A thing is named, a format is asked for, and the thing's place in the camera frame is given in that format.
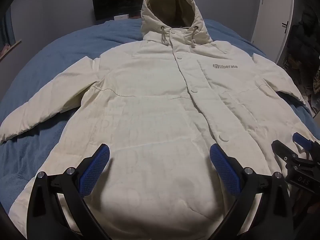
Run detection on cream hooded puffer jacket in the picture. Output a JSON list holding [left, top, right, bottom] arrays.
[[1, 0, 315, 239]]

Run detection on dark cluttered clothes rack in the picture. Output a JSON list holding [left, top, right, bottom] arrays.
[[284, 8, 319, 114]]

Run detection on blue fleece bed blanket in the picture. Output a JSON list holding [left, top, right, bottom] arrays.
[[0, 18, 316, 218]]

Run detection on white box on desk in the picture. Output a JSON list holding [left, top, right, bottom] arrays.
[[114, 14, 129, 21]]

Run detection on black monitor screen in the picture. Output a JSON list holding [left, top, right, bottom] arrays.
[[92, 0, 143, 21]]

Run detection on white door with handle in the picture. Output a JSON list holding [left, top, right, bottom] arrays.
[[251, 0, 294, 63]]

